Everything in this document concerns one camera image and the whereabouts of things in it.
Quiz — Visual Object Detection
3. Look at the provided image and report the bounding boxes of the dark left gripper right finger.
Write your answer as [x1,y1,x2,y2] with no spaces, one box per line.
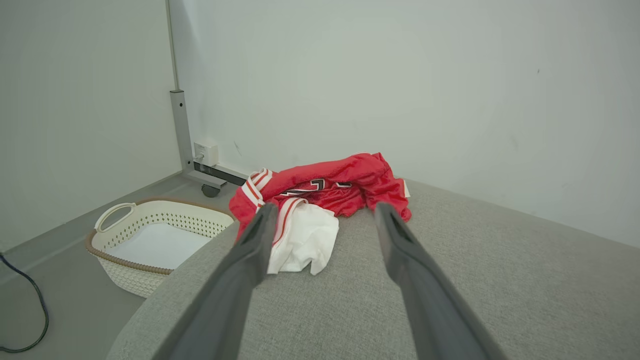
[374,202,507,360]

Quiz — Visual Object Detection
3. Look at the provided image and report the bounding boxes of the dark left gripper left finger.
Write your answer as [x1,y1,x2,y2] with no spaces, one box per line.
[165,202,279,360]

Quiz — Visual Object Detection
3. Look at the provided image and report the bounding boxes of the red white basketball jersey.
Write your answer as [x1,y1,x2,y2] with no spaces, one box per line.
[229,152,412,276]

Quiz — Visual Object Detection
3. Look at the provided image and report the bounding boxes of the grey fabric sofa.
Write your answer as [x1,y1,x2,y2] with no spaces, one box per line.
[105,177,640,360]

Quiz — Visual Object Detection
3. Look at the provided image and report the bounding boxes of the cream woven laundry basket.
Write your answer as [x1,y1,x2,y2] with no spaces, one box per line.
[85,197,236,299]

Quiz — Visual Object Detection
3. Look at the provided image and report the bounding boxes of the white wall socket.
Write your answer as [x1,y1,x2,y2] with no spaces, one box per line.
[194,142,220,167]

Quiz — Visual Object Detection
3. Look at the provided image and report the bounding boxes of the black floor cable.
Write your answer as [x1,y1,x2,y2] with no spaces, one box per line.
[0,252,50,354]

